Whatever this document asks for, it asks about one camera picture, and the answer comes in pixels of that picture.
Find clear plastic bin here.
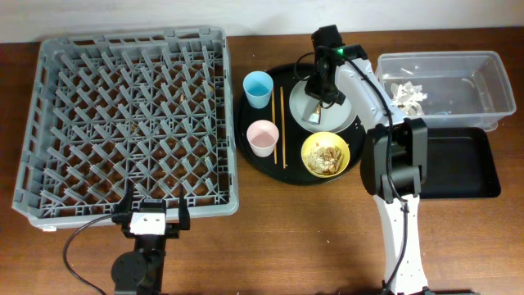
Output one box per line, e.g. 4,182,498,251
375,51,517,131

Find pink plastic cup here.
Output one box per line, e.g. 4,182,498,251
246,120,280,157

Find food scraps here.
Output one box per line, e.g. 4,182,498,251
305,146,343,175

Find gold foil wrapper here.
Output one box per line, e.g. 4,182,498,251
302,101,322,125

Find white paper napkin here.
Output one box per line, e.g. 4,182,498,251
390,81,427,116

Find round black serving tray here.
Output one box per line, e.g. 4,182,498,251
234,64,365,185

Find right wooden chopstick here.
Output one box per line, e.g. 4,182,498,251
279,86,287,170

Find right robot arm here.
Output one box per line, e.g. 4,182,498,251
305,25,429,294

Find left wooden chopstick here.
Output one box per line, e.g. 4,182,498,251
271,88,278,165

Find grey plastic dishwasher rack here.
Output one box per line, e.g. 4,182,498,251
12,27,239,231

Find grey round plate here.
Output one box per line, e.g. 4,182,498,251
289,81,356,133

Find black rectangular tray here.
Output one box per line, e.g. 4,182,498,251
420,127,501,199

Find wooden chopstick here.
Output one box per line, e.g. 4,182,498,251
271,88,278,165
279,86,287,170

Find light blue plastic cup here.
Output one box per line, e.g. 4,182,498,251
242,70,273,109

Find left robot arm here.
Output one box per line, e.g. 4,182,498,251
111,186,191,294

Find yellow bowl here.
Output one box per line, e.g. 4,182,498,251
301,132,351,178

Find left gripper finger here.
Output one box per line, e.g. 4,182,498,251
120,184,133,213
178,189,190,229

